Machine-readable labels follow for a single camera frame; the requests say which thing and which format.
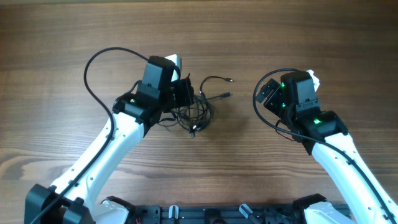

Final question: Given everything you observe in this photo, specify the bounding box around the black USB cable bundle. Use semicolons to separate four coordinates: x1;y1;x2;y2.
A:
157;75;234;139

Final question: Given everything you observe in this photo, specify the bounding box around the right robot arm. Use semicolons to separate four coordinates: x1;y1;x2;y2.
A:
252;68;397;223

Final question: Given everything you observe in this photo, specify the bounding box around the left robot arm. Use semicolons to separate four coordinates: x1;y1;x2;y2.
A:
24;54;193;223

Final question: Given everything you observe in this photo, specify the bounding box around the black right camera cable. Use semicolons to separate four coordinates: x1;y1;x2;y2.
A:
252;68;396;224

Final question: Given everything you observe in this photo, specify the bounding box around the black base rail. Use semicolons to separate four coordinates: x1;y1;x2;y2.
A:
126;204;306;224

